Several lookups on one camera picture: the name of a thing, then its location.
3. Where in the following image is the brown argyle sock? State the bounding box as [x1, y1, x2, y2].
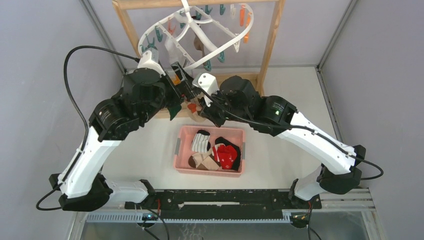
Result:
[186, 97, 206, 123]

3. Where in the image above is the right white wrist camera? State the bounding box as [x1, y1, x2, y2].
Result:
[192, 73, 219, 107]

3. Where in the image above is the pink plastic basket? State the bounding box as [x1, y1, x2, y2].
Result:
[173, 125, 246, 178]

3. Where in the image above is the white round clip hanger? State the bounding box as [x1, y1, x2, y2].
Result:
[136, 0, 254, 71]

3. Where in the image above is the beige brown patch sock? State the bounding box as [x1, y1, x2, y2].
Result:
[188, 151, 221, 171]

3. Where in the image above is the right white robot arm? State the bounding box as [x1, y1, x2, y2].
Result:
[193, 73, 366, 208]

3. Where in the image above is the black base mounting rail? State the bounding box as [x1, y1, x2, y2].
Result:
[124, 189, 322, 219]

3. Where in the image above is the taupe striped cuff sock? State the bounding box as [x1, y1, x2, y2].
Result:
[193, 35, 205, 57]

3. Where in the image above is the red christmas sock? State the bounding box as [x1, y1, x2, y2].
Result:
[212, 143, 238, 170]

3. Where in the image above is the white grey sock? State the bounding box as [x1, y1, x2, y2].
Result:
[164, 37, 187, 67]

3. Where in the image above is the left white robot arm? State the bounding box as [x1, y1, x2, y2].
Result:
[49, 63, 200, 212]

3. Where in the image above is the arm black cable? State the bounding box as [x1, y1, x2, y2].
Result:
[198, 87, 384, 181]
[35, 45, 142, 212]

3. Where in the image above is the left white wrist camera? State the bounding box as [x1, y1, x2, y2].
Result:
[137, 48, 166, 76]

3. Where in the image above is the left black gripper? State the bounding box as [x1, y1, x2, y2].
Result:
[140, 62, 198, 124]

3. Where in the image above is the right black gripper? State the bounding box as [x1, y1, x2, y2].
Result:
[199, 88, 251, 128]

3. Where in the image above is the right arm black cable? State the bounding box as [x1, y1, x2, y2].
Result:
[198, 87, 384, 181]

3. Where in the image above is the black white striped sock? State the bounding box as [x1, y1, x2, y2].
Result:
[190, 129, 211, 153]

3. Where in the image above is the dark green sock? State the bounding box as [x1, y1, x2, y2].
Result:
[167, 104, 182, 121]

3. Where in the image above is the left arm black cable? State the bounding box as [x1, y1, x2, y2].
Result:
[35, 45, 142, 212]

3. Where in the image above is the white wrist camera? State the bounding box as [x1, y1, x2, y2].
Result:
[192, 73, 219, 107]
[137, 48, 166, 76]

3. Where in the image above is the white slotted cable duct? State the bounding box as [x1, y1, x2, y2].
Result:
[85, 212, 292, 224]

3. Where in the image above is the wooden hanger stand frame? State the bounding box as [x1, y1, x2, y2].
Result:
[112, 0, 286, 119]

